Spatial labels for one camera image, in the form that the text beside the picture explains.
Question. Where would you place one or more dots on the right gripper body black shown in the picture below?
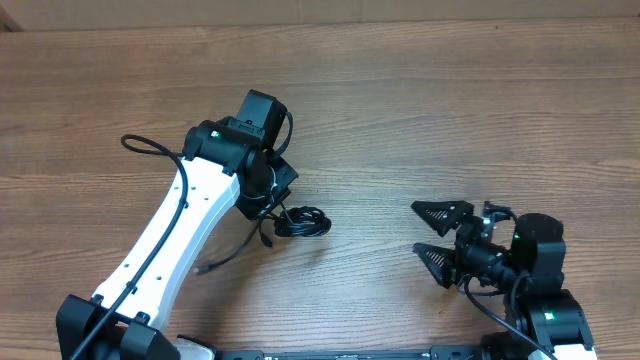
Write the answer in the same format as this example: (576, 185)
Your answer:
(479, 256)

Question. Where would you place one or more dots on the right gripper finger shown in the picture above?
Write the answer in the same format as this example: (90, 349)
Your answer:
(439, 261)
(443, 216)

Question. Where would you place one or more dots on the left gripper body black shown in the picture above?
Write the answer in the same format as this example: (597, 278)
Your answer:
(273, 187)

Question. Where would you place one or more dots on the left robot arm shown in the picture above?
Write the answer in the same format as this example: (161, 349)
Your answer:
(231, 163)

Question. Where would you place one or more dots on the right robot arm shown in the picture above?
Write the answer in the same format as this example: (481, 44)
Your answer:
(541, 319)

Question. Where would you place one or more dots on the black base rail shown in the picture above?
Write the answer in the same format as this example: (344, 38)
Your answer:
(350, 355)

